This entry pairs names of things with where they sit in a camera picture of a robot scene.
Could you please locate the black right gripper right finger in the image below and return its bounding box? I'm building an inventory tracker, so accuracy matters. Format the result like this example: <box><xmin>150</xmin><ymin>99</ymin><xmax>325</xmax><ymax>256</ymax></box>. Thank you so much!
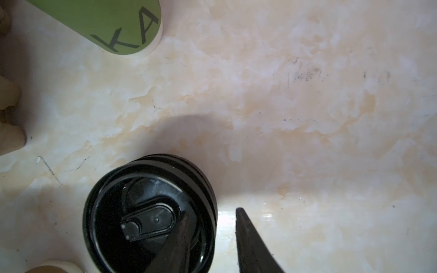
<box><xmin>236</xmin><ymin>208</ymin><xmax>284</xmax><ymax>273</ymax></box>

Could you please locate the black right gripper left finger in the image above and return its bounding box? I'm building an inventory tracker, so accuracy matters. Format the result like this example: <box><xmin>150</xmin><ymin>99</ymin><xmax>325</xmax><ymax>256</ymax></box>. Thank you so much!
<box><xmin>145</xmin><ymin>212</ymin><xmax>194</xmax><ymax>273</ymax></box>

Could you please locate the white paper cup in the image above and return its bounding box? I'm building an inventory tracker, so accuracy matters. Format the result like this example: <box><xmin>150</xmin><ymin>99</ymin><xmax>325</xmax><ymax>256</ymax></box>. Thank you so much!
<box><xmin>25</xmin><ymin>260</ymin><xmax>83</xmax><ymax>273</ymax></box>

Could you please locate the brown pulp cup carrier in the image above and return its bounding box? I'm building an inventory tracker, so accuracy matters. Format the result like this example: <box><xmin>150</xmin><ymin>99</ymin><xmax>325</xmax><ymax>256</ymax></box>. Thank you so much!
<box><xmin>0</xmin><ymin>3</ymin><xmax>27</xmax><ymax>157</ymax></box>

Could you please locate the stack of paper cups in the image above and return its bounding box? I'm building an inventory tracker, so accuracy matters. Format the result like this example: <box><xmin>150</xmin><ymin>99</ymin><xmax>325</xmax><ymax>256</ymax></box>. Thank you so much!
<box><xmin>30</xmin><ymin>0</ymin><xmax>163</xmax><ymax>59</ymax></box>

